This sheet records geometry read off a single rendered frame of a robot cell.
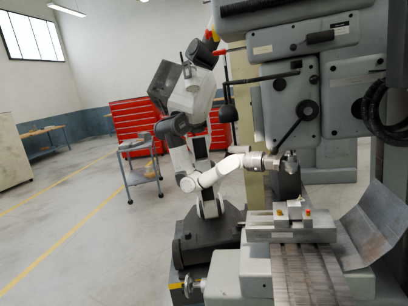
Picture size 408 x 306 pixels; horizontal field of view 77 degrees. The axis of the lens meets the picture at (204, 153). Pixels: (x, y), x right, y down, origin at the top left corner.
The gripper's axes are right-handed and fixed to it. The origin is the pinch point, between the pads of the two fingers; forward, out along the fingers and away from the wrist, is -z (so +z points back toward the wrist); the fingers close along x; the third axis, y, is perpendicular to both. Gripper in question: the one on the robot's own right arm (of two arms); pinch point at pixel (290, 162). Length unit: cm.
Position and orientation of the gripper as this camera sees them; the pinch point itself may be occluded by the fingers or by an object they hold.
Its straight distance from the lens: 108.4
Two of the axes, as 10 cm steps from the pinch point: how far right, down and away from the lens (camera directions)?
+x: 4.7, -3.1, 8.3
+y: 1.4, 9.5, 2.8
